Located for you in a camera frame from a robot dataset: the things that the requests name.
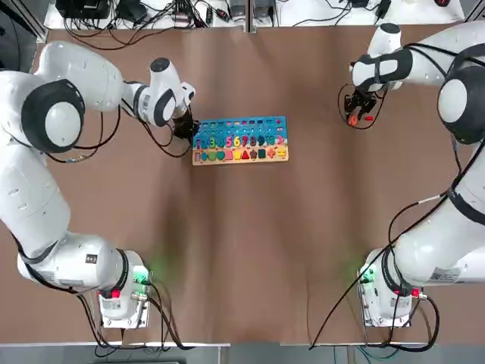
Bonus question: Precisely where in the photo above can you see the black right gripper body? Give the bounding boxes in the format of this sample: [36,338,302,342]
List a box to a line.
[350,89,378,107]

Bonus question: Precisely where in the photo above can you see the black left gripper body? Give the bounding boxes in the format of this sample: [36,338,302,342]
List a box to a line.
[174,108,196,128]

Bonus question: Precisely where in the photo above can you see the colourful wooden toy board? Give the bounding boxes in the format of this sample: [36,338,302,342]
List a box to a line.
[192,115,291,167]

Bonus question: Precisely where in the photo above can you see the flat black adapter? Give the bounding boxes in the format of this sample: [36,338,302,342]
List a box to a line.
[115,0,148,23]

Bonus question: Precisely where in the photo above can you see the black power supply box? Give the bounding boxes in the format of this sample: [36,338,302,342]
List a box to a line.
[255,0,277,20]

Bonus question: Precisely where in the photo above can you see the black box device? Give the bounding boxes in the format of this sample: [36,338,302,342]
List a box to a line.
[55,0,111,20]

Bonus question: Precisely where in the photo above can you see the black cable on table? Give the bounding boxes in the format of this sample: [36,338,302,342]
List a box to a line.
[62,17,185,52]

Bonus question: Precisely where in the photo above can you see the aluminium post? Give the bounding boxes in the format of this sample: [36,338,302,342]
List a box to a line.
[245,0,258,34]

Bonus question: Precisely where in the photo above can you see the aluminium frame rail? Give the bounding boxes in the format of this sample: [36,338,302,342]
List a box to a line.
[22,0,49,42]
[464,0,485,27]

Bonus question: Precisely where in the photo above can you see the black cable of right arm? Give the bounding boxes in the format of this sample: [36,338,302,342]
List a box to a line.
[307,189,474,350]

